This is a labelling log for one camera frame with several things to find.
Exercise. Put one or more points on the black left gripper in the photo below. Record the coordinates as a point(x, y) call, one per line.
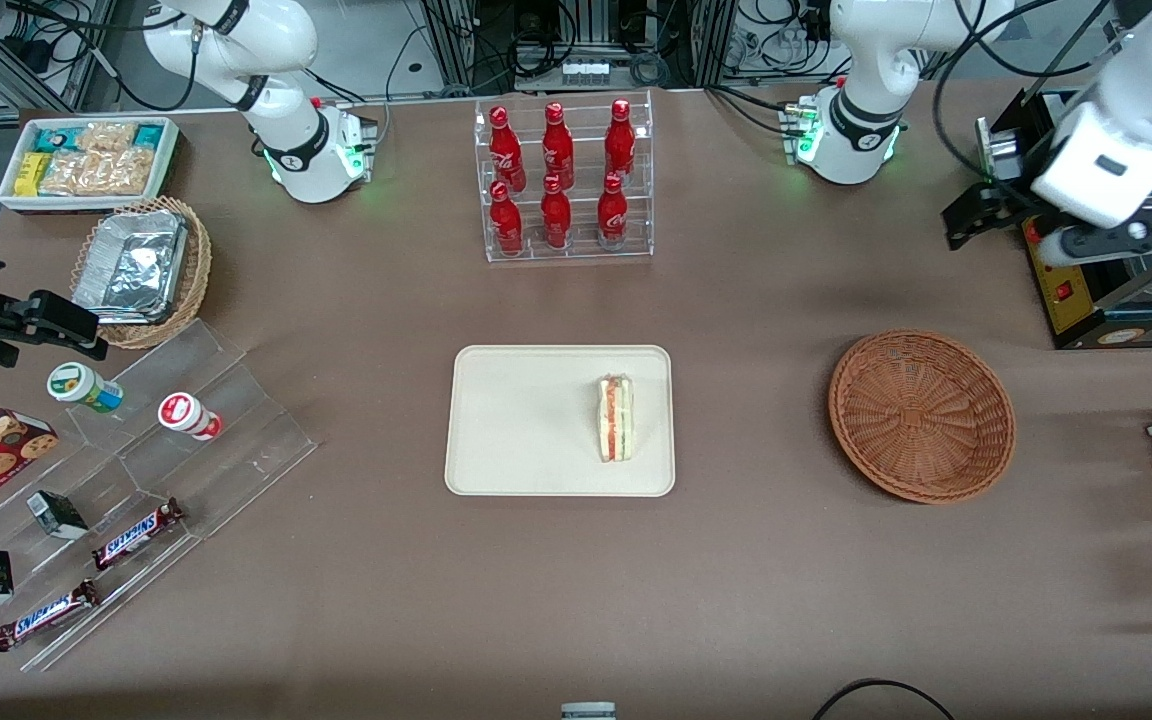
point(1012, 190)

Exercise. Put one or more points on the triangular sandwich wedge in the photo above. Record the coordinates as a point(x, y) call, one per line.
point(617, 420)

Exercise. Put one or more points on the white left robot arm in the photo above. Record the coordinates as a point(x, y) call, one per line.
point(1136, 120)

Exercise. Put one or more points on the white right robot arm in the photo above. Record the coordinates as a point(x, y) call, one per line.
point(281, 40)

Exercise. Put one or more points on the aluminium foil tray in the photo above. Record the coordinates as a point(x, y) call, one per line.
point(131, 265)

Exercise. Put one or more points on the light tan wicker basket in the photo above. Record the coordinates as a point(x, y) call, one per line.
point(198, 270)

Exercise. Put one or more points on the brown round wicker basket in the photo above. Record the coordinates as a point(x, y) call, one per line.
point(921, 415)

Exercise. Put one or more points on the cream plastic serving tray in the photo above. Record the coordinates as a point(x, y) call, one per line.
point(516, 420)

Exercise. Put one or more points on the green lid yogurt cup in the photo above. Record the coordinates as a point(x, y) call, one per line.
point(81, 386)

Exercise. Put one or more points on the black countertop food warmer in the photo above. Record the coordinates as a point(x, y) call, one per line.
point(1066, 300)

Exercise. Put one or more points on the white rectangular snack bin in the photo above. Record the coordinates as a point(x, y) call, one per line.
point(8, 195)

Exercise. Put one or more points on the yellow snack pack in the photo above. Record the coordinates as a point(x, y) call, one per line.
point(33, 173)

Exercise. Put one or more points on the clear cracker pack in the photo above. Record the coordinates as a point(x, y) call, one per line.
point(126, 170)
point(106, 137)
point(71, 173)

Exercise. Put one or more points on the red lid yogurt cup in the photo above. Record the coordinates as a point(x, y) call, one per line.
point(186, 414)

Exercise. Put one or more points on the teal snack pack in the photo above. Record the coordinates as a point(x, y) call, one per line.
point(149, 134)
point(51, 136)

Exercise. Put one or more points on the brown Snickers bar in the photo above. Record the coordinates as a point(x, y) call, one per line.
point(46, 615)
point(134, 535)

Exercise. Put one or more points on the clear acrylic stepped stand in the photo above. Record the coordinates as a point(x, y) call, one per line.
point(256, 440)

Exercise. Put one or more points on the red cola bottle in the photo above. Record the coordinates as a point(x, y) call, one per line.
point(620, 145)
point(505, 150)
point(556, 215)
point(612, 212)
point(506, 222)
point(557, 148)

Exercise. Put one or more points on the clear acrylic bottle rack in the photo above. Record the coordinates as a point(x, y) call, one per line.
point(581, 100)

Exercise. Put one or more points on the white power strip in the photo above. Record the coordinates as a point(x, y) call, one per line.
point(586, 71)

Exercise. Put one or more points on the small grey device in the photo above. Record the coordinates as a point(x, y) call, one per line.
point(588, 712)

